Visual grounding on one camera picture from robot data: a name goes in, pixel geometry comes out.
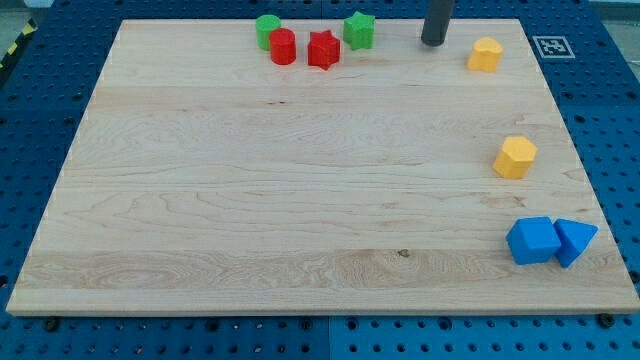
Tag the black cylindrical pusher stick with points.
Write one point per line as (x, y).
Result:
(436, 22)

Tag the yellow heart block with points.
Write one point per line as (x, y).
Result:
(485, 55)

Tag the green star block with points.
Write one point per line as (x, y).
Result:
(358, 30)

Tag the red star block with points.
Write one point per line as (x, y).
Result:
(323, 49)

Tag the white fiducial marker tag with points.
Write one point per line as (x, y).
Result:
(553, 47)

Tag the red cylinder block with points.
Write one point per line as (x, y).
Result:
(282, 43)

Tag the light wooden board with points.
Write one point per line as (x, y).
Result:
(204, 180)

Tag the yellow pentagon block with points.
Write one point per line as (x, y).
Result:
(515, 157)

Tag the green cylinder block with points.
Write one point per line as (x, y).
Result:
(264, 25)

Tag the blue cube block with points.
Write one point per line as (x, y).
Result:
(533, 240)

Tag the blue triangle block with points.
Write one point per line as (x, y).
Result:
(575, 237)

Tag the black yellow hazard tape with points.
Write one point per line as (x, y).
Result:
(10, 58)

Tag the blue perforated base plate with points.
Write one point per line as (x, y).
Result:
(46, 93)

